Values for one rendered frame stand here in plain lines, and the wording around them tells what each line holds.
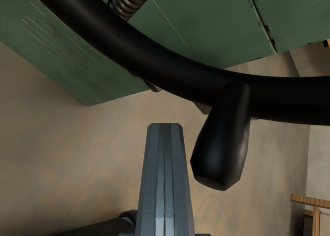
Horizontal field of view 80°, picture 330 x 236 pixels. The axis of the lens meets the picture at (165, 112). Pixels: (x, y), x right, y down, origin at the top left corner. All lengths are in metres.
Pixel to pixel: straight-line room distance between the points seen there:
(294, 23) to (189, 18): 0.14
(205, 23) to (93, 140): 0.68
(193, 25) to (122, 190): 0.79
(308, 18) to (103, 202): 0.87
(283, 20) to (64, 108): 0.74
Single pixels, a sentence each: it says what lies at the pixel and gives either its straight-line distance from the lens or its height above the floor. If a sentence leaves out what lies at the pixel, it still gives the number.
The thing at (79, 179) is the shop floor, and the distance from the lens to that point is 0.87.
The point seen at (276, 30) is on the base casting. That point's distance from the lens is 0.32.
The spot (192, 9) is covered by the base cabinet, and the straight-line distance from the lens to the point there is 0.33.
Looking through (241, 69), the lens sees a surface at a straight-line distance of 0.45.
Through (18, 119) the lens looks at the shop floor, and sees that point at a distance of 0.81.
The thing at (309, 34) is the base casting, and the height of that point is 0.75.
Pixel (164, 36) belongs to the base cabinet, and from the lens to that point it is 0.37.
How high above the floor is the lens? 0.81
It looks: 47 degrees down
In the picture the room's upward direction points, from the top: 82 degrees clockwise
